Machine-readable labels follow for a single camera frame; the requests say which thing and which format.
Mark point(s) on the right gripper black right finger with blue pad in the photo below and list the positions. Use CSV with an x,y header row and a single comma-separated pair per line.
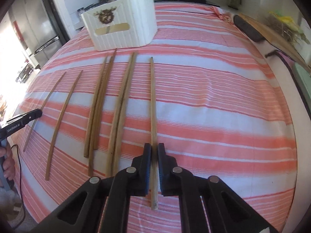
x,y
176,181

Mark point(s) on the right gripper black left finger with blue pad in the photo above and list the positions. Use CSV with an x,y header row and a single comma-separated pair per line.
x,y
118,190

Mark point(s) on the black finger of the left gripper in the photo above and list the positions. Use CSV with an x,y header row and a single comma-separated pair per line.
x,y
32,115

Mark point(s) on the person's left hand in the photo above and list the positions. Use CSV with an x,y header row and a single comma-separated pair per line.
x,y
9,162

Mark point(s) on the stainless steel refrigerator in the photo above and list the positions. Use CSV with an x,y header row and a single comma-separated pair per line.
x,y
39,29

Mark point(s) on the pink striped tablecloth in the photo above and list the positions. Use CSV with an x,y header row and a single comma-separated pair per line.
x,y
220,111

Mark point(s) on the white spice shaker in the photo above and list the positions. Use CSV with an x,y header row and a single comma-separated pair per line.
x,y
80,11

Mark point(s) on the cream plastic utensil holder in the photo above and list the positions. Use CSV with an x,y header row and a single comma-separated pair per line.
x,y
121,24

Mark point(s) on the pink cutting board black rim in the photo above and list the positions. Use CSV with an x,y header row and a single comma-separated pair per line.
x,y
303,98

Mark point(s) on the green plastic cutting board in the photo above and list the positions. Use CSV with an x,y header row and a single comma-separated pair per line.
x,y
304,81

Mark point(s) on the black knife sharpener stone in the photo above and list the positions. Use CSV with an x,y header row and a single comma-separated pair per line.
x,y
249,30

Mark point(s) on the wooden cutting board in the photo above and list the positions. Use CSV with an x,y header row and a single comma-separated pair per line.
x,y
276,40

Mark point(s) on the dark glass bottle jug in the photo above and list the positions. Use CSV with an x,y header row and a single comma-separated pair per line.
x,y
234,4

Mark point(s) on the wire basket with yellow bag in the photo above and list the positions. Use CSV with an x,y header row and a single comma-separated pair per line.
x,y
297,34

